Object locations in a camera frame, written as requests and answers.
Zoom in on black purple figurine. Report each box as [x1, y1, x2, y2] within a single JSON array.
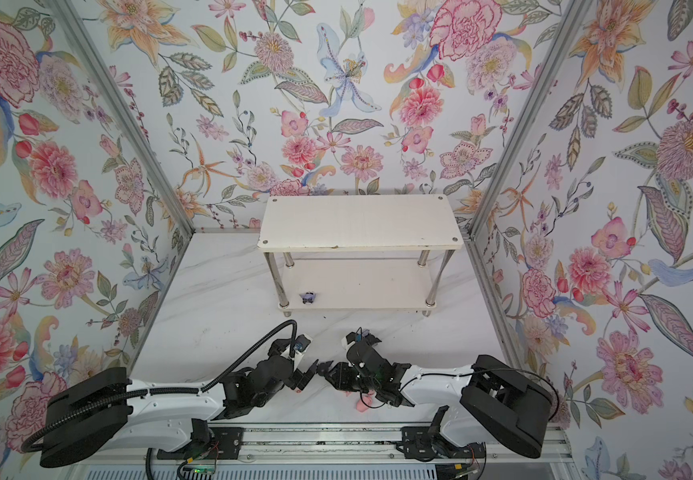
[[300, 292, 316, 305]]

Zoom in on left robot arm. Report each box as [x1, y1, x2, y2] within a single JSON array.
[[22, 334, 313, 468]]

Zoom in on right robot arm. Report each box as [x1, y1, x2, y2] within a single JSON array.
[[316, 331, 558, 459]]

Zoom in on white two-tier shelf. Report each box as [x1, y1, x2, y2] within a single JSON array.
[[258, 194, 464, 315]]

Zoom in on pink pig toy right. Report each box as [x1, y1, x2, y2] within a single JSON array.
[[360, 391, 373, 406]]

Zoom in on pink pig toy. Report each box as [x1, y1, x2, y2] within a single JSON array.
[[355, 396, 372, 413], [360, 391, 373, 406]]

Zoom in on pink pig toy near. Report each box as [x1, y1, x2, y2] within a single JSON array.
[[355, 396, 372, 413]]

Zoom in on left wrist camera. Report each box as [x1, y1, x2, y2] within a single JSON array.
[[290, 334, 312, 362]]

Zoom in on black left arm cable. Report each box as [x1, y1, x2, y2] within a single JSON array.
[[20, 319, 300, 454]]

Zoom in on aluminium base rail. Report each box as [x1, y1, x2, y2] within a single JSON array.
[[75, 422, 574, 468]]

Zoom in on aluminium corner post right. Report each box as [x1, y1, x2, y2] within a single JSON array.
[[469, 1, 590, 241]]

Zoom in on aluminium corner post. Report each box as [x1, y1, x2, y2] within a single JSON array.
[[46, 0, 196, 241], [469, 1, 590, 241]]

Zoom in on aluminium corner post left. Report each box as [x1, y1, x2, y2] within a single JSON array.
[[46, 0, 196, 241]]

